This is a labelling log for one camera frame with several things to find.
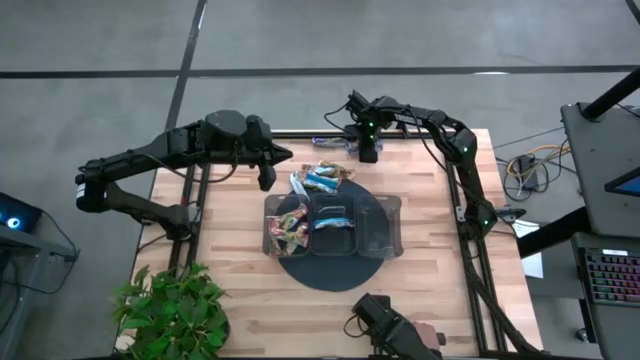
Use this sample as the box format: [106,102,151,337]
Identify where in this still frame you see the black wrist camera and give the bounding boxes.
[256,163,278,193]
[358,141,380,164]

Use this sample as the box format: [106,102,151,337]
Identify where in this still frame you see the round dark woven placemat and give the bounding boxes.
[275,178,392,293]

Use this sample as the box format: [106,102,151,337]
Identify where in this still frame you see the grey side desk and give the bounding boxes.
[0,224,80,360]

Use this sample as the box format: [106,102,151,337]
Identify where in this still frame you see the translucent grey plastic bin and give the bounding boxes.
[355,193,404,260]
[262,193,312,259]
[308,192,359,257]

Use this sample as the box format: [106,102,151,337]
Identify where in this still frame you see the large green potted plant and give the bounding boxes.
[108,262,232,360]

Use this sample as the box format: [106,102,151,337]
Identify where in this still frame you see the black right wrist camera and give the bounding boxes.
[358,141,380,164]

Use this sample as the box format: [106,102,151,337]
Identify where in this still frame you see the yellow cable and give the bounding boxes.
[505,143,571,179]

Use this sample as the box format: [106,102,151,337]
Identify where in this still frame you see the blue lit screen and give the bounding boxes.
[603,166,640,199]

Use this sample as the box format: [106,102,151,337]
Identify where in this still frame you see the black power brick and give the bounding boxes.
[514,153,539,192]

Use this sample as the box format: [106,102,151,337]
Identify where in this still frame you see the thick black support strut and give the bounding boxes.
[516,206,592,260]

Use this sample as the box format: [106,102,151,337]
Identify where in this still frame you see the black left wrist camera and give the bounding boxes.
[256,163,278,193]

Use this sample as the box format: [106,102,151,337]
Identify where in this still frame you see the backlit black keyboard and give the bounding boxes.
[583,251,640,307]

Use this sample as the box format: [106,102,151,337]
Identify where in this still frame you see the black cable bundle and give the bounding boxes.
[462,239,544,357]

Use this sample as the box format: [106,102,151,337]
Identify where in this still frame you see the dark blue Chewy granola bar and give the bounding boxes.
[343,138,385,155]
[311,136,347,150]

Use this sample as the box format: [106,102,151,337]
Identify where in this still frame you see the black slanted pole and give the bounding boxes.
[581,67,640,122]

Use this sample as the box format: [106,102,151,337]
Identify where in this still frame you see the person's hand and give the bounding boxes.
[412,321,442,347]

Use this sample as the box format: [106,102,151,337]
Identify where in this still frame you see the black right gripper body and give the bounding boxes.
[344,116,384,147]

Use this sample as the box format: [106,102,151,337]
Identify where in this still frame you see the white paper sheet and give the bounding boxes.
[510,218,545,280]

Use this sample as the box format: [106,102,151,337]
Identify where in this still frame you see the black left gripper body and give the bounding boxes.
[243,114,282,167]

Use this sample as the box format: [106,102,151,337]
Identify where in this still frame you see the tan granola bar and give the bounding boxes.
[319,159,357,181]

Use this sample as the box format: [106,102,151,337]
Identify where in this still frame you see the computer with blue light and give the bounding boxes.
[0,192,44,235]

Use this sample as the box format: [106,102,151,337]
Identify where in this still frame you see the black operator desk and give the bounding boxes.
[559,102,640,360]

